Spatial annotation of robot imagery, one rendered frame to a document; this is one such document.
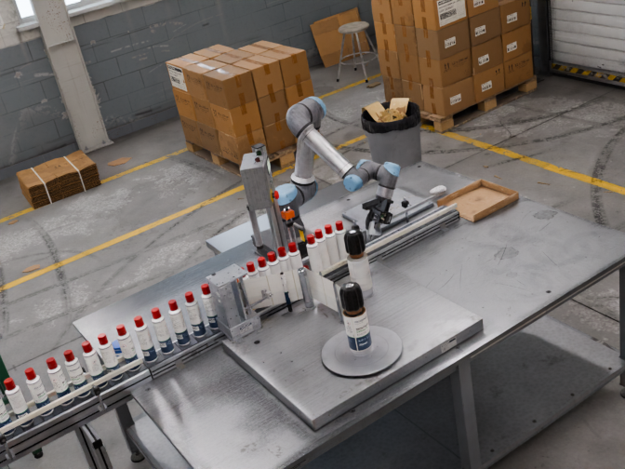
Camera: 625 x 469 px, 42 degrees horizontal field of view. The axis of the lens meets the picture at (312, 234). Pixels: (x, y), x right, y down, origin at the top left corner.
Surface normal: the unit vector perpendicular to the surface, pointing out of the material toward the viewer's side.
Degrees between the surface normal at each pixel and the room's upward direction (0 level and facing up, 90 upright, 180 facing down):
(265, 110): 90
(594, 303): 0
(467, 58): 89
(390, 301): 0
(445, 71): 90
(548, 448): 0
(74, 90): 90
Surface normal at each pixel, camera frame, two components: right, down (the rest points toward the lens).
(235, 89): 0.56, 0.29
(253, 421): -0.18, -0.87
